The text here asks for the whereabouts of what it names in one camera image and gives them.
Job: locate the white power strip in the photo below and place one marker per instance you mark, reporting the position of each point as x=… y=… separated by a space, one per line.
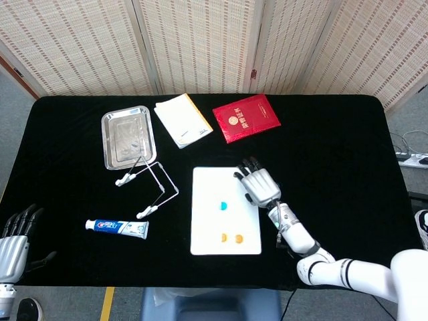
x=414 y=161

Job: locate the woven folding screen panel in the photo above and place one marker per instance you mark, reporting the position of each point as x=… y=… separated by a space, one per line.
x=200 y=43
x=378 y=43
x=67 y=43
x=287 y=43

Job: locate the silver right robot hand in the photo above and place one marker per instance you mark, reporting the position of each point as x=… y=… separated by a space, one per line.
x=261 y=187

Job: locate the blue white toothpaste tube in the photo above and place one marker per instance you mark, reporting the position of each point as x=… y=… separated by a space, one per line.
x=110 y=226

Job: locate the black tablecloth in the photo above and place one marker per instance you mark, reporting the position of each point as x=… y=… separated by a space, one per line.
x=67 y=150

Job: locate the blue gray robot base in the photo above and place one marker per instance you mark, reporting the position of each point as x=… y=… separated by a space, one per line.
x=210 y=306

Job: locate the black shoe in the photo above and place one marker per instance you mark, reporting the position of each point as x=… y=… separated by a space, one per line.
x=30 y=309

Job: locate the red certificate book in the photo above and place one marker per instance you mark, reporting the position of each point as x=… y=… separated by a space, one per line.
x=245 y=118

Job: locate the orange disc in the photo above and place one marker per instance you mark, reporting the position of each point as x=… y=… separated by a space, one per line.
x=239 y=238
x=224 y=237

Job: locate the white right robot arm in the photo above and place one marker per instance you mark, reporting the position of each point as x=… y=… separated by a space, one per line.
x=301 y=234

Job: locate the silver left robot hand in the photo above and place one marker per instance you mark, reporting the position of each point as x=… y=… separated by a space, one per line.
x=13 y=254

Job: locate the dark screen hinge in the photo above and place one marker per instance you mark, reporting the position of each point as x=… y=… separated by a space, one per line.
x=18 y=72
x=253 y=73

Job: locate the white sneaker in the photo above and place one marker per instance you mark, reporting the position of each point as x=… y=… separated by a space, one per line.
x=423 y=227

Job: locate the yellow floor tape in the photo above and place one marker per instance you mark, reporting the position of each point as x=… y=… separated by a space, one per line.
x=107 y=304

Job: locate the white rectangular board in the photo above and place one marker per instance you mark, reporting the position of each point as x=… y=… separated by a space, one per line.
x=207 y=190

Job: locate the teal disc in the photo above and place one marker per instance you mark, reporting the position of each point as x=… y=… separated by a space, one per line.
x=223 y=206

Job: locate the white booklet yellow spine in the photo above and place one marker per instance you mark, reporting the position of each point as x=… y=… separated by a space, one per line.
x=182 y=120

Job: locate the stainless steel tray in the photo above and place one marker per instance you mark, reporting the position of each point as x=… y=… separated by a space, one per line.
x=128 y=137

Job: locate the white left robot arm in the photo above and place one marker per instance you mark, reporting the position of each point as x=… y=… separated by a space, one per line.
x=6 y=299

